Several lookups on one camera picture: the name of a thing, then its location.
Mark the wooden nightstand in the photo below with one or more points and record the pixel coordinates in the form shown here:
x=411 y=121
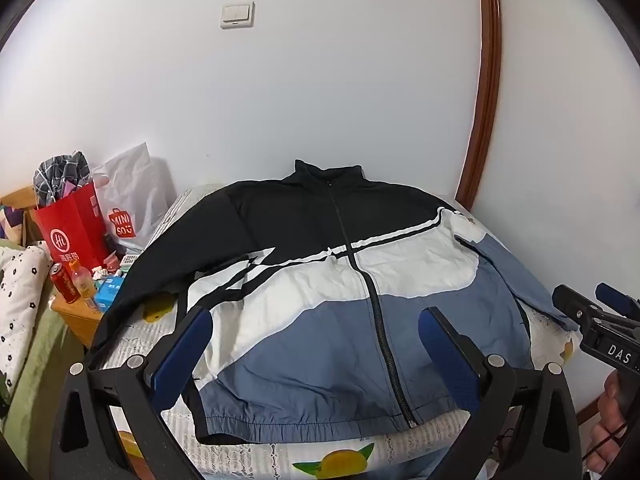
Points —
x=80 y=320

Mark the white light switch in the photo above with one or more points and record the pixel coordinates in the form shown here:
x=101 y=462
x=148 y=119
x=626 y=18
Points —
x=237 y=15

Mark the white remote control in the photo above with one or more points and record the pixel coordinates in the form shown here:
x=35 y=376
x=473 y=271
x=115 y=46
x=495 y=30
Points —
x=128 y=260

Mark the blue cardboard box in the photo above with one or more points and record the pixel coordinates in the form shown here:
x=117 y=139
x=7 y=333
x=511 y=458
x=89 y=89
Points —
x=107 y=292

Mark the red paper bag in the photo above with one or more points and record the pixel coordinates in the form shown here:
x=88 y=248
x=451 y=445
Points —
x=70 y=225

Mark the white plastic shopping bag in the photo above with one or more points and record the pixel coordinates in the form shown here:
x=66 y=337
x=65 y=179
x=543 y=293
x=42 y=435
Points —
x=135 y=190

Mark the orange drink bottle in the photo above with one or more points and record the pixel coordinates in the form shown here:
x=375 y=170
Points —
x=82 y=282

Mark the person's right hand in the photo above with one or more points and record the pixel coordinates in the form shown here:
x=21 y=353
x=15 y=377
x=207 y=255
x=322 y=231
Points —
x=606 y=442

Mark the small pink container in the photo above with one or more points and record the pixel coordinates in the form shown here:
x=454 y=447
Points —
x=111 y=262

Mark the green blanket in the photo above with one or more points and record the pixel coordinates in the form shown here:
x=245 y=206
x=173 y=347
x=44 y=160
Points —
x=40 y=375

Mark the white flower-dotted quilt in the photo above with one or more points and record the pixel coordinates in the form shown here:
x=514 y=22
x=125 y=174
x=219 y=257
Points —
x=20 y=300

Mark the red soda can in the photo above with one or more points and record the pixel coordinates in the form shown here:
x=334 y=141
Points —
x=64 y=285

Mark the wooden headboard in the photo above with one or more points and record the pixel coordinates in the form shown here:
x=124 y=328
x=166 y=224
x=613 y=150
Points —
x=17 y=195

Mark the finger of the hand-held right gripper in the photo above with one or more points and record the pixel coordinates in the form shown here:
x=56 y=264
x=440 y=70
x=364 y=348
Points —
x=617 y=300
x=575 y=305

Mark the brown wooden door frame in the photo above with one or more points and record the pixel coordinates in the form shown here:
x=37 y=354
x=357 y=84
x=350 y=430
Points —
x=487 y=85

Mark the crumpled white tissue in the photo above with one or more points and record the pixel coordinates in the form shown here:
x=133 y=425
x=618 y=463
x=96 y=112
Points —
x=99 y=273

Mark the black white blue jacket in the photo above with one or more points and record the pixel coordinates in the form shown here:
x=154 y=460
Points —
x=300 y=320

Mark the grey plaid cloth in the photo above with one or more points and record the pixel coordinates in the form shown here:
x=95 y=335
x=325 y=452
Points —
x=55 y=175

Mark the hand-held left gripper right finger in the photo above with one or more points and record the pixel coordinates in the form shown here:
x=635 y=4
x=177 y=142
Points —
x=447 y=355

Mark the purple patterned pillow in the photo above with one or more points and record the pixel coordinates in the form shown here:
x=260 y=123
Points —
x=10 y=222

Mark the fruit-printed tablecloth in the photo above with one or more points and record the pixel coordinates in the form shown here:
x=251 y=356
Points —
x=260 y=460

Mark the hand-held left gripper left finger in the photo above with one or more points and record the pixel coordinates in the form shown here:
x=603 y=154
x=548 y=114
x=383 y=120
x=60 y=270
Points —
x=180 y=355

